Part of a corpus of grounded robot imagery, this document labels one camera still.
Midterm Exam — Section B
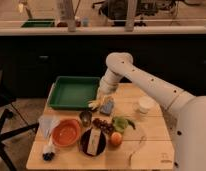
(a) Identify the black office chair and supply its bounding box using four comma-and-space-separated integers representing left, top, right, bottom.
0, 64, 40, 171

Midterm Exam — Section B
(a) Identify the dark background office chair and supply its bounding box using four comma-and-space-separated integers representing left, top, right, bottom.
98, 0, 158, 26

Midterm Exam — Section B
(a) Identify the green background tray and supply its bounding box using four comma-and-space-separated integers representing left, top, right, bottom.
22, 19, 55, 28

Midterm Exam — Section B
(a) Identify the blue sponge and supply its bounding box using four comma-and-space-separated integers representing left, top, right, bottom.
100, 100, 114, 115

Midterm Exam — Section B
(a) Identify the orange peach fruit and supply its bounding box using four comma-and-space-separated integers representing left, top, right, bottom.
110, 132, 123, 146

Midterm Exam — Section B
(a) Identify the white rectangular block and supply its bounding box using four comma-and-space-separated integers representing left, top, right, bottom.
87, 129, 101, 156

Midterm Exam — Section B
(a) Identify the green plastic tray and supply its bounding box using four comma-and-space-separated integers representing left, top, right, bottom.
48, 76, 100, 110

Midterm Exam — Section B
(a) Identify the yellow banana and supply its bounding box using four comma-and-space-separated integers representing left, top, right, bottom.
88, 99, 103, 110

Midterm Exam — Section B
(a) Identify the dark green pepper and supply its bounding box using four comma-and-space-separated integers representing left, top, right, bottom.
126, 119, 136, 130

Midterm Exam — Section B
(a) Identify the dark-headed white brush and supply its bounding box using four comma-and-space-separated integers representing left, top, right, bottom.
42, 139, 55, 161

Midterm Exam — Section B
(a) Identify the dark grape bunch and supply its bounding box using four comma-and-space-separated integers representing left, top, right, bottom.
92, 118, 114, 135

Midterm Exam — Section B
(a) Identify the dark round plate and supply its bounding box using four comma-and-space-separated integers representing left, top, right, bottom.
79, 128, 106, 157

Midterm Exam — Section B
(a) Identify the white plastic cup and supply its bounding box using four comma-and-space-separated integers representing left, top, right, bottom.
137, 96, 153, 114

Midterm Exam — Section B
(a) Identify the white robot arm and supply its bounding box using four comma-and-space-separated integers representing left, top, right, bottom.
99, 52, 206, 171

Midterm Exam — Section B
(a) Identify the orange bowl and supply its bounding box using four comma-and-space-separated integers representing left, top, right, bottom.
52, 119, 81, 147

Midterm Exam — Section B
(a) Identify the small metal cup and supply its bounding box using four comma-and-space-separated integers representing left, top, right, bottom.
79, 111, 92, 127

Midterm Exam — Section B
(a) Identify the green lettuce leaf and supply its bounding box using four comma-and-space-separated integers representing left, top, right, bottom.
112, 117, 128, 134

